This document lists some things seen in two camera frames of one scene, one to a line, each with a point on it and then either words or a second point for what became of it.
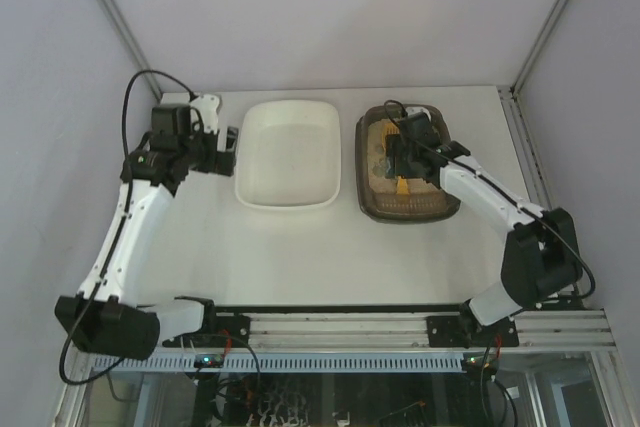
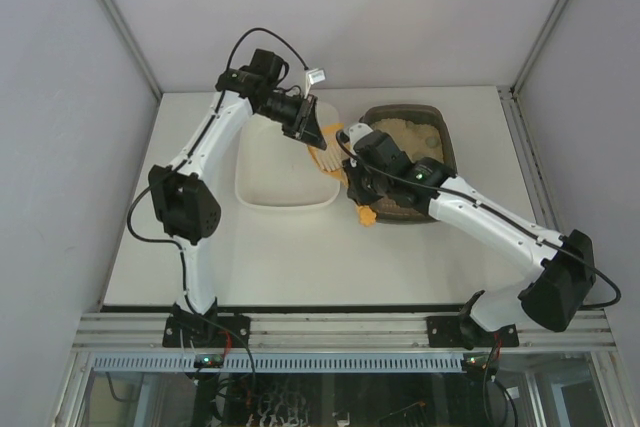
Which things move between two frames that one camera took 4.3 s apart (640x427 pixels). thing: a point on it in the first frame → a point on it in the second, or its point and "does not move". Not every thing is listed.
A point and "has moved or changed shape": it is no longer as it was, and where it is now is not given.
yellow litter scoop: [393, 128] has moved or changed shape
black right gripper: [400, 159] → [356, 186]
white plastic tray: [288, 154] does not move
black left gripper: [226, 150] → [303, 116]
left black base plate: [216, 331] does not move
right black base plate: [464, 332] does not move
